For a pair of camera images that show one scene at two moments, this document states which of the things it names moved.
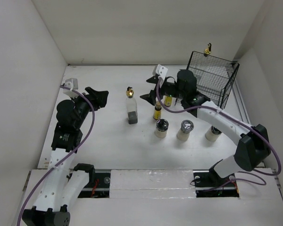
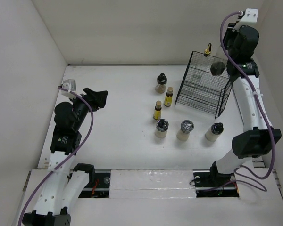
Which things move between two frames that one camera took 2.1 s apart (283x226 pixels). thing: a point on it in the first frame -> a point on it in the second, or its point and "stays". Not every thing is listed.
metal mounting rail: (207, 185) stays
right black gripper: (151, 97) -> (229, 32)
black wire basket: (214, 76) stays
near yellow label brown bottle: (157, 111) stays
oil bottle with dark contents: (131, 107) -> (219, 67)
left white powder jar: (161, 128) stays
